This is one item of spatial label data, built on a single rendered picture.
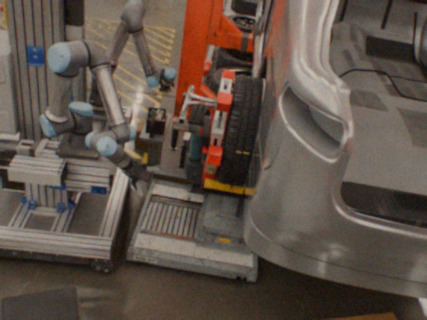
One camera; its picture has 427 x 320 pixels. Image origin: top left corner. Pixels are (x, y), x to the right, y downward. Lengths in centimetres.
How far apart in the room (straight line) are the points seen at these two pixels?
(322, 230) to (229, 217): 134
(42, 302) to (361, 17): 405
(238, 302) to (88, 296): 88
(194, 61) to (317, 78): 156
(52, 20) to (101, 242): 126
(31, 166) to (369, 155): 179
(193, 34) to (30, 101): 107
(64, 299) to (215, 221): 111
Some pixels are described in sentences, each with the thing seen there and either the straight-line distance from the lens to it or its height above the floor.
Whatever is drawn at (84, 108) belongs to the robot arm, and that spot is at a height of 105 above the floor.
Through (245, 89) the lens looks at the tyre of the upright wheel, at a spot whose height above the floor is 116.
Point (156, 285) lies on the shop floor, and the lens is 277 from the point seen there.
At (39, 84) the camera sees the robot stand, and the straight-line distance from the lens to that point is 248.
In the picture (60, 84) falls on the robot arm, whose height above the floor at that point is 125.
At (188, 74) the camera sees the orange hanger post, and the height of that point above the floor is 97.
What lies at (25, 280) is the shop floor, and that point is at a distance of 284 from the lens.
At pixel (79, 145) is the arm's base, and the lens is 236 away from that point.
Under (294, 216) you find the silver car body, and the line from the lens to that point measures 167.
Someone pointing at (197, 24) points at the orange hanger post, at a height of 131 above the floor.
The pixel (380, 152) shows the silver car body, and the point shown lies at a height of 98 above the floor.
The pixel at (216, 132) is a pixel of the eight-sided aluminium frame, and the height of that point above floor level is 97.
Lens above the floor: 214
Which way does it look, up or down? 33 degrees down
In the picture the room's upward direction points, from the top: 10 degrees clockwise
